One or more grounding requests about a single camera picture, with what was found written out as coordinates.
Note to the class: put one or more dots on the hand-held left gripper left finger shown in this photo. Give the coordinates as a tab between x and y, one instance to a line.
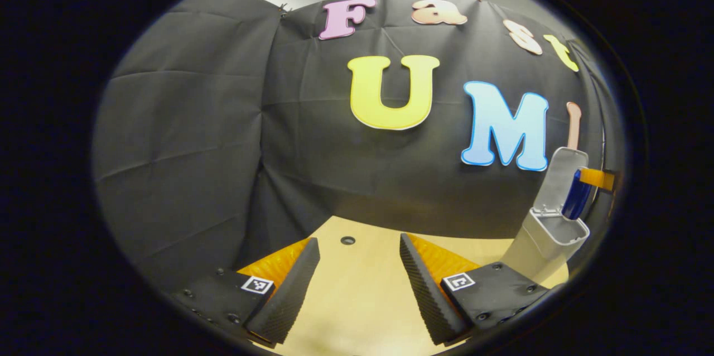
290	294

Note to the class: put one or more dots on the black backdrop cloth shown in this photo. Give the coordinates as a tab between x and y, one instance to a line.
184	133

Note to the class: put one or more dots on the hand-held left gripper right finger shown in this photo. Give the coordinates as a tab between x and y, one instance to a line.
428	300

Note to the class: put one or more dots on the white desktop garbage bin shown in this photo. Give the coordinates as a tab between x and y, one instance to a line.
544	239

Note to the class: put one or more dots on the blue and silver pop can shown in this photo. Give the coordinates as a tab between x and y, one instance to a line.
575	200

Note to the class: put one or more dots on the wooden desktop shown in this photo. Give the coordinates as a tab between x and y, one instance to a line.
362	300

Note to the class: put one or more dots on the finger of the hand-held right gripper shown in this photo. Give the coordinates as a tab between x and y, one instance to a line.
598	178

